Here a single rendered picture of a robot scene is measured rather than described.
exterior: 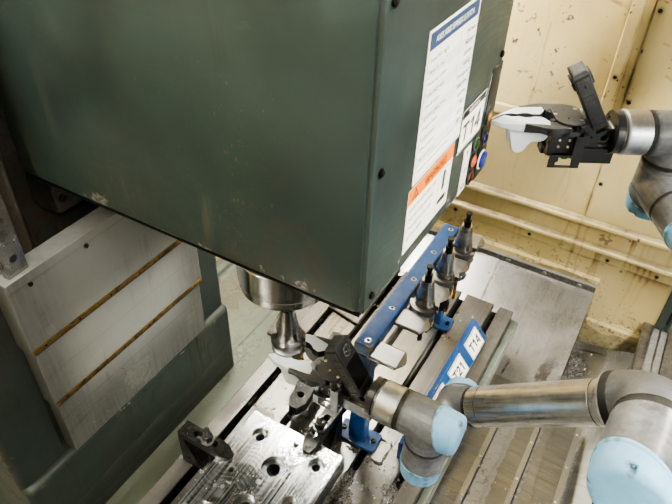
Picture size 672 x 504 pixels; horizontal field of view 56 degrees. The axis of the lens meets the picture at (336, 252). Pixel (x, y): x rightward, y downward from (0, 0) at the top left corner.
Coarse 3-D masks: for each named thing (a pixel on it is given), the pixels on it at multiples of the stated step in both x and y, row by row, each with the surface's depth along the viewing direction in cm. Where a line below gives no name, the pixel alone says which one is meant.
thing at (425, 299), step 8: (424, 280) 130; (432, 280) 130; (424, 288) 130; (432, 288) 131; (416, 296) 134; (424, 296) 131; (432, 296) 132; (416, 304) 134; (424, 304) 132; (432, 304) 133
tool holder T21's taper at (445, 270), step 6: (444, 252) 137; (444, 258) 138; (450, 258) 138; (438, 264) 140; (444, 264) 138; (450, 264) 138; (438, 270) 140; (444, 270) 139; (450, 270) 139; (438, 276) 141; (444, 276) 140; (450, 276) 140
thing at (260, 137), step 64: (0, 0) 84; (64, 0) 77; (128, 0) 72; (192, 0) 67; (256, 0) 63; (320, 0) 59; (384, 0) 56; (448, 0) 70; (512, 0) 92; (0, 64) 92; (64, 64) 84; (128, 64) 78; (192, 64) 72; (256, 64) 67; (320, 64) 63; (384, 64) 60; (64, 128) 92; (128, 128) 84; (192, 128) 78; (256, 128) 72; (320, 128) 67; (384, 128) 66; (128, 192) 93; (192, 192) 85; (256, 192) 78; (320, 192) 73; (384, 192) 73; (448, 192) 97; (256, 256) 85; (320, 256) 79; (384, 256) 81
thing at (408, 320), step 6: (402, 312) 134; (408, 312) 134; (396, 318) 132; (402, 318) 132; (408, 318) 132; (414, 318) 132; (420, 318) 132; (426, 318) 132; (396, 324) 131; (402, 324) 131; (408, 324) 131; (414, 324) 131; (420, 324) 131; (426, 324) 131; (408, 330) 130; (414, 330) 130; (420, 330) 130; (426, 330) 130
